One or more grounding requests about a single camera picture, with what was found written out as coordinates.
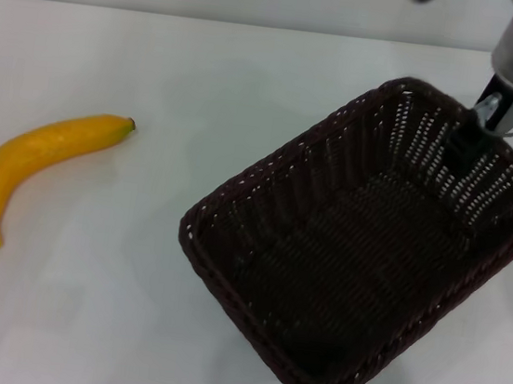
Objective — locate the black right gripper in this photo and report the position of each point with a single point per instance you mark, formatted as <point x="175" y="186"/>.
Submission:
<point x="510" y="106"/>

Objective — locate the dark brown woven basket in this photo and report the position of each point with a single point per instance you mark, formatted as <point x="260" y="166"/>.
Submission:
<point x="350" y="269"/>

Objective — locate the yellow banana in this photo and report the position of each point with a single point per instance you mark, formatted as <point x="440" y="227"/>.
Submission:
<point x="33" y="146"/>

